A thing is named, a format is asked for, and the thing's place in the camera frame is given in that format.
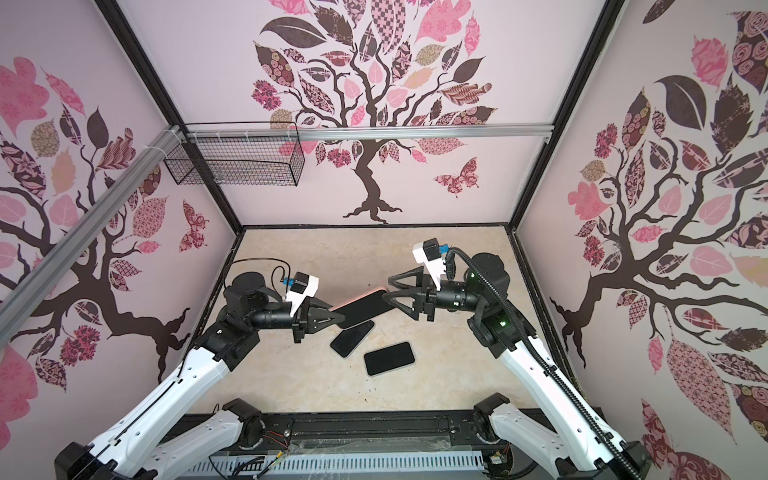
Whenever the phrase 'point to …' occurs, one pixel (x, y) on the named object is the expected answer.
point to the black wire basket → (240, 162)
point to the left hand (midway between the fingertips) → (343, 319)
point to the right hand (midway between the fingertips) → (391, 288)
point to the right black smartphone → (389, 358)
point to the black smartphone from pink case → (364, 309)
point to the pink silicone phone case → (340, 297)
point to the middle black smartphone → (348, 339)
